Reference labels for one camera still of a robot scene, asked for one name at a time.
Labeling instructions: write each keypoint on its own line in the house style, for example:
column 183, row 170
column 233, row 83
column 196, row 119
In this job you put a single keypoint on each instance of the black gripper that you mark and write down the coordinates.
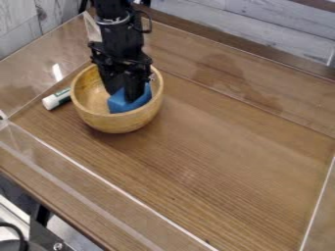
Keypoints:
column 119, row 56

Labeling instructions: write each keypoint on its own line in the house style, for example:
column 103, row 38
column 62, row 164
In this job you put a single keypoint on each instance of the blue foam block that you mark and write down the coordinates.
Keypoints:
column 119, row 105

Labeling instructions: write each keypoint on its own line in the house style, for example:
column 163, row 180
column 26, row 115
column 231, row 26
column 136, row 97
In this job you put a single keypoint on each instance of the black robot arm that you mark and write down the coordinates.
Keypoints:
column 119, row 8

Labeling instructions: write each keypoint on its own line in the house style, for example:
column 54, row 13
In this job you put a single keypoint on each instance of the brown wooden bowl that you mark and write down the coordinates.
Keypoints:
column 109, row 118

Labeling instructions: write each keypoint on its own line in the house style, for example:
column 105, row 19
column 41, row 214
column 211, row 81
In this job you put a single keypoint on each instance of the black metal table leg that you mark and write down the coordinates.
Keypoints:
column 41, row 215

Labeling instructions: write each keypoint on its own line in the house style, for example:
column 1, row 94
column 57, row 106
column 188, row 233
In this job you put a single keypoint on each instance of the clear acrylic corner bracket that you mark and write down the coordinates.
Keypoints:
column 92, row 28

